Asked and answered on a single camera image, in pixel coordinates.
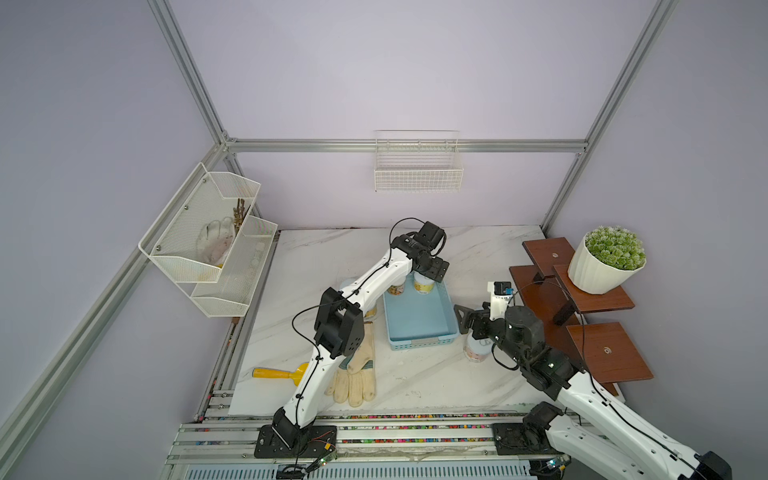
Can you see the pink can pull tab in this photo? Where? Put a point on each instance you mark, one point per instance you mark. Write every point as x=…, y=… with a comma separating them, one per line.
x=477, y=350

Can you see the yellow plastic scoop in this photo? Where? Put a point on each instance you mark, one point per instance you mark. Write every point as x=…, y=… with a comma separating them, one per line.
x=295, y=376

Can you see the white mesh upper bin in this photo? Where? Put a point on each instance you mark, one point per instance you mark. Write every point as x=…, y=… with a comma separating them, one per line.
x=202, y=208

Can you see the orange can pull tab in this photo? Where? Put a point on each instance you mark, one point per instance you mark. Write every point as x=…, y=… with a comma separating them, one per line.
x=370, y=314

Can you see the white potted green plant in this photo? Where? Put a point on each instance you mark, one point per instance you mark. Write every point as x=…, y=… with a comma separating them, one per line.
x=606, y=257

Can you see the white mesh lower bin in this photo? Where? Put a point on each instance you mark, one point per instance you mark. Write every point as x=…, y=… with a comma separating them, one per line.
x=232, y=294

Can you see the brown wooden tiered shelf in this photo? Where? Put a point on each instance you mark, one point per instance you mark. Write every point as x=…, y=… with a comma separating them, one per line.
x=606, y=349

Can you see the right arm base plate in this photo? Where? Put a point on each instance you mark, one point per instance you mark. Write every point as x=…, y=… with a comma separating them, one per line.
x=520, y=439

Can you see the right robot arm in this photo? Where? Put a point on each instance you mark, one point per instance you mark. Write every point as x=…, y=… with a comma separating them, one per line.
x=580, y=419

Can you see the clear bag in bin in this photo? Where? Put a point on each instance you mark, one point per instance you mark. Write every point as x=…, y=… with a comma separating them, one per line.
x=215, y=241

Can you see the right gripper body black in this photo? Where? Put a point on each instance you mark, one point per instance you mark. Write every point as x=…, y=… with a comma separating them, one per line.
x=485, y=327

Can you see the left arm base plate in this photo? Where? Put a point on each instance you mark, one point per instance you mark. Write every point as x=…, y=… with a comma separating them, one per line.
x=312, y=442

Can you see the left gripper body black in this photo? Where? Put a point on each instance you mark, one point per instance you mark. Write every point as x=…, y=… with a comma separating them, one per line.
x=433, y=269

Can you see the yellow can pull tab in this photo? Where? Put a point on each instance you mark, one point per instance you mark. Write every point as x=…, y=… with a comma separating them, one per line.
x=422, y=284

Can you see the light blue plastic basket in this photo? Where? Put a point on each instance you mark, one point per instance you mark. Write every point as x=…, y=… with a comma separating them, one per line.
x=415, y=319

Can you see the aluminium frame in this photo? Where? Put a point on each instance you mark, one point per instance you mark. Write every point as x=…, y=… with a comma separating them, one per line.
x=34, y=410

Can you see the white wire wall basket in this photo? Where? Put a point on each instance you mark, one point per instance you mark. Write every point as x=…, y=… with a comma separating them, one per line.
x=417, y=161

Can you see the white mesh bin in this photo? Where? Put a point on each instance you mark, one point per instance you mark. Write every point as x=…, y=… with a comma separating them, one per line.
x=232, y=294
x=202, y=208

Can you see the beige work glove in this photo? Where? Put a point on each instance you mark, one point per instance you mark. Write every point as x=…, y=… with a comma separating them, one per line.
x=354, y=381

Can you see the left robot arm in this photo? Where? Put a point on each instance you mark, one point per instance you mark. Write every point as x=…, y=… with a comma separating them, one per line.
x=339, y=322

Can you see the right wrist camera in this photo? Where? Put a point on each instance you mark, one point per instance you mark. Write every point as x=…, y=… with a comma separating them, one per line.
x=502, y=294

